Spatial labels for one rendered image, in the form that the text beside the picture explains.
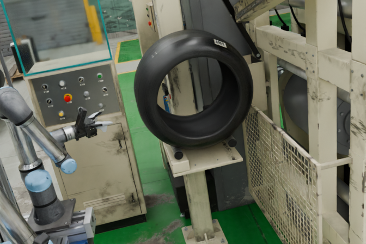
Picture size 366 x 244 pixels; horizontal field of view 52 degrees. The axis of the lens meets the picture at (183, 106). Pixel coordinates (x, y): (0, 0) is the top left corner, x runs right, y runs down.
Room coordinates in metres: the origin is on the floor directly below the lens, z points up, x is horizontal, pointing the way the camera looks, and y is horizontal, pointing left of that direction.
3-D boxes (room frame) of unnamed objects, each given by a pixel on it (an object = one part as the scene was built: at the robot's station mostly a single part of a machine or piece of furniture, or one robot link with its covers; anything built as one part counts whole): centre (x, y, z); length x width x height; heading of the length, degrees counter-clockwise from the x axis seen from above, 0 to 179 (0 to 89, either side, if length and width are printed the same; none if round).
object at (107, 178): (2.50, 0.70, 0.63); 0.56 x 0.41 x 1.27; 98
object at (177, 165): (1.83, 0.08, 0.84); 0.36 x 0.09 x 0.06; 8
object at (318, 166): (1.66, -0.41, 0.65); 0.90 x 0.02 x 0.70; 8
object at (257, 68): (2.12, -0.40, 1.05); 0.20 x 0.15 x 0.30; 8
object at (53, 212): (1.59, 0.74, 0.77); 0.15 x 0.15 x 0.10
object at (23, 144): (1.71, 0.81, 1.09); 0.15 x 0.12 x 0.55; 30
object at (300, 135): (2.36, -0.82, 0.61); 0.33 x 0.06 x 0.86; 98
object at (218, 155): (1.85, -0.06, 0.80); 0.37 x 0.36 x 0.02; 98
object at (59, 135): (1.78, 0.68, 1.04); 0.11 x 0.08 x 0.09; 120
